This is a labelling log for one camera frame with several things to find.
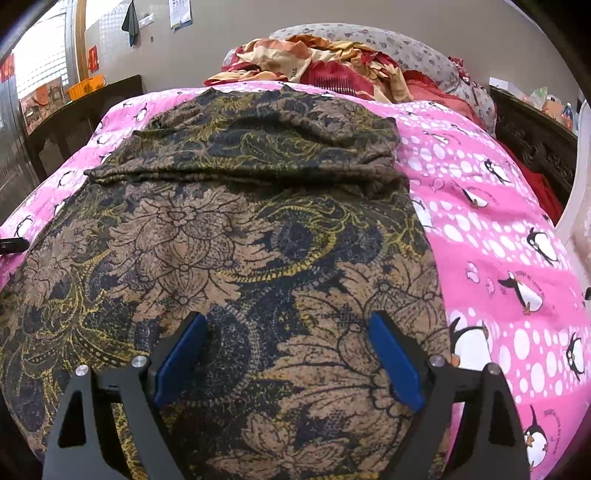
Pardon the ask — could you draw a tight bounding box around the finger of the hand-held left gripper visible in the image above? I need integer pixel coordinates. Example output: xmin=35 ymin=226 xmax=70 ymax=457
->
xmin=0 ymin=237 xmax=30 ymax=256

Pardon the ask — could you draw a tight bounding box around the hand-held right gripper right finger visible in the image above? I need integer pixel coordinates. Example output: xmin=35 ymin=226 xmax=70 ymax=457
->
xmin=368 ymin=310 xmax=529 ymax=480

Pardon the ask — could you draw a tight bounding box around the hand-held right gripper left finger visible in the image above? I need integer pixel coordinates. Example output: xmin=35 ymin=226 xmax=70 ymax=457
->
xmin=41 ymin=311 xmax=208 ymax=480

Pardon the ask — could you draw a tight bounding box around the brown floral patterned garment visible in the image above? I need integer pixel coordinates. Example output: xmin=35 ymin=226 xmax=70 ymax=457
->
xmin=0 ymin=88 xmax=455 ymax=480

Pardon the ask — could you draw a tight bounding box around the grey metal cabinet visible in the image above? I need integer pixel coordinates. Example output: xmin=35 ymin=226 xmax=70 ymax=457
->
xmin=0 ymin=78 xmax=41 ymax=220

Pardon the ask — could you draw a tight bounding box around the dark wooden cabinet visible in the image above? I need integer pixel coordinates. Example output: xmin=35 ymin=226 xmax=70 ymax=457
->
xmin=23 ymin=75 xmax=146 ymax=181

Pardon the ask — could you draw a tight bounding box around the pink penguin print blanket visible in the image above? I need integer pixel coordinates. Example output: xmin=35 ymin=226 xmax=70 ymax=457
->
xmin=0 ymin=80 xmax=591 ymax=480

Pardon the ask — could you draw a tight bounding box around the orange plastic basket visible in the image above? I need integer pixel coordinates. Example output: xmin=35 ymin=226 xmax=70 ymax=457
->
xmin=66 ymin=76 xmax=108 ymax=102

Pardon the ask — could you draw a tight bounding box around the frosted glass window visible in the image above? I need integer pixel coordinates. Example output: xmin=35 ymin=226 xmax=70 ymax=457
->
xmin=9 ymin=11 xmax=78 ymax=100

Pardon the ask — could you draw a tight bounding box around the red cloth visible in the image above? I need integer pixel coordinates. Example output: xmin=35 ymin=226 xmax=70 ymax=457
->
xmin=512 ymin=154 xmax=564 ymax=224

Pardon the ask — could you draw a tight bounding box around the white padded furniture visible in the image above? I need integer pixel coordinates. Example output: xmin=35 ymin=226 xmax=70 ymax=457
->
xmin=554 ymin=99 xmax=591 ymax=273

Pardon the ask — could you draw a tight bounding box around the dark hanging cloth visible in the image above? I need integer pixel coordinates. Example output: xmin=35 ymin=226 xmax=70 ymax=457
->
xmin=121 ymin=0 xmax=141 ymax=47

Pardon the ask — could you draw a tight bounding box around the dark carved wooden headboard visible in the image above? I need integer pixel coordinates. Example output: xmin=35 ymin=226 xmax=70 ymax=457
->
xmin=489 ymin=85 xmax=580 ymax=208

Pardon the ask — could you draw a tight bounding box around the pile of assorted packets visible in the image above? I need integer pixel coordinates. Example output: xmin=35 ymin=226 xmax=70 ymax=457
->
xmin=489 ymin=76 xmax=587 ymax=134

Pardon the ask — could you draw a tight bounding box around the red floral quilt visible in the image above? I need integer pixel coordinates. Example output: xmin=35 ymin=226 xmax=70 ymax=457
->
xmin=203 ymin=37 xmax=476 ymax=121

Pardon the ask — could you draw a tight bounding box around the grey patterned pillow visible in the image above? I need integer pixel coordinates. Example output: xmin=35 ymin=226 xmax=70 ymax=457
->
xmin=222 ymin=23 xmax=497 ymax=134

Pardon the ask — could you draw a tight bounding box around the white wall paper sheet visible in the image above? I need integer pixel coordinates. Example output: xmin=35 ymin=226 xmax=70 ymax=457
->
xmin=168 ymin=0 xmax=192 ymax=29

